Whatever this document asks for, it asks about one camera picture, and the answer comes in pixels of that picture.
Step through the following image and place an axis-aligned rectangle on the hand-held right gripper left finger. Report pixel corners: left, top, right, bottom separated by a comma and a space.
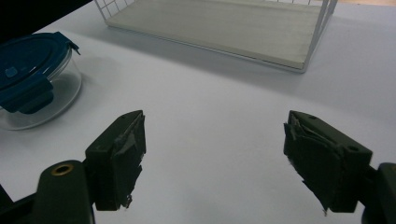
84, 109, 148, 212

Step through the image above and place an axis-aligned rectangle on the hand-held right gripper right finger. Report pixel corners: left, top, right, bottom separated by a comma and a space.
283, 109, 374, 217

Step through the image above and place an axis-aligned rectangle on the glass container with blue lid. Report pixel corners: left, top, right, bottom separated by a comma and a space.
0, 31, 83, 132

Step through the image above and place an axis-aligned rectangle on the white wire rack with shelf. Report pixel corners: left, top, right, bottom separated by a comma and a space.
93, 0, 339, 75

